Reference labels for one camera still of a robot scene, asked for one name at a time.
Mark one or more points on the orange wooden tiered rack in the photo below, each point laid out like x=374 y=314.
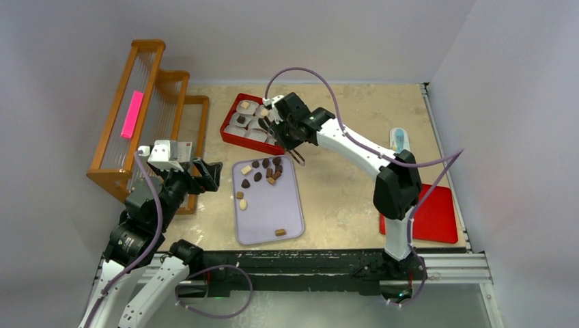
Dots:
x=161 y=116

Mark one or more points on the black metal base rail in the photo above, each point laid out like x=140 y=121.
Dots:
x=365 y=271

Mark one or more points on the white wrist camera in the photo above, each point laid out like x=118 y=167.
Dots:
x=269 y=103
x=167 y=155

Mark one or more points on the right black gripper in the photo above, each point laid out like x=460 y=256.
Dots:
x=278 y=125

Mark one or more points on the red box lid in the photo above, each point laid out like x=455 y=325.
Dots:
x=436 y=220

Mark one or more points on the red chocolate box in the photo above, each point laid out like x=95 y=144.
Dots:
x=248 y=135

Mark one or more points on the pink rectangular block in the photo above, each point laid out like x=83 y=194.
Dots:
x=132 y=115

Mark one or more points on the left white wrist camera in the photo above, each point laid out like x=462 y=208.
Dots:
x=167 y=155

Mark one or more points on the blue white sticker card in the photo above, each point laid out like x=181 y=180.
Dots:
x=399 y=140

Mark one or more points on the black metal tongs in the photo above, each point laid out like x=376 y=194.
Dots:
x=284 y=136

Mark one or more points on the lavender plastic tray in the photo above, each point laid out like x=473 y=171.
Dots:
x=270 y=206

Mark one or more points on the white rectangular chocolate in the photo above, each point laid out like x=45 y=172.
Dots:
x=246 y=170

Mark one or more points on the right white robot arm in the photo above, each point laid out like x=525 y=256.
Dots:
x=397 y=183

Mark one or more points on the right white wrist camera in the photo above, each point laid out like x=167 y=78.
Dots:
x=269 y=103

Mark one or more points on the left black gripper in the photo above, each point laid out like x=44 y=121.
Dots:
x=207 y=180

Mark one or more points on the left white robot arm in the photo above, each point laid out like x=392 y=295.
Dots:
x=149 y=210

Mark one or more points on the dark heart chocolate left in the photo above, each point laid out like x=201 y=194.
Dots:
x=245 y=184

